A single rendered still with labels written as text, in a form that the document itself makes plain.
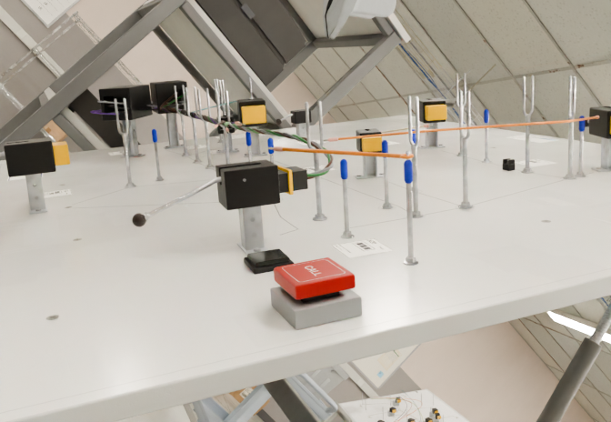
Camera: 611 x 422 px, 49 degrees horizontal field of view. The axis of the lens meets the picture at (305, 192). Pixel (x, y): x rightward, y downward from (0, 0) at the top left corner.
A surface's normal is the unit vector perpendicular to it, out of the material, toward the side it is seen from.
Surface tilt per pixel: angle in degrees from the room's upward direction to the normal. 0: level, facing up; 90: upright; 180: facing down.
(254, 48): 90
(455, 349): 90
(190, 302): 53
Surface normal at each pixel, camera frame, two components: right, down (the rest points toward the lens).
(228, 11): 0.40, 0.20
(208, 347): -0.06, -0.97
